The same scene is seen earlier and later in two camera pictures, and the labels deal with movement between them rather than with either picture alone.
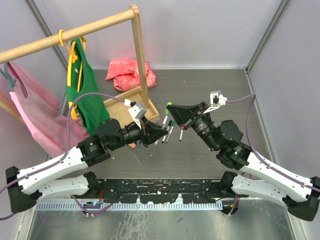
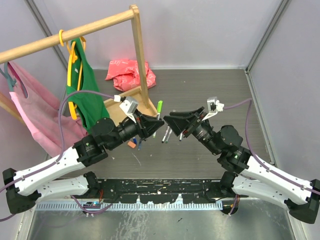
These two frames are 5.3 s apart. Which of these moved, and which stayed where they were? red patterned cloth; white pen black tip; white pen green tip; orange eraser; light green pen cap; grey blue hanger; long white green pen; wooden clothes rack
Moved: light green pen cap; white pen green tip
Stayed: wooden clothes rack; long white green pen; grey blue hanger; white pen black tip; orange eraser; red patterned cloth
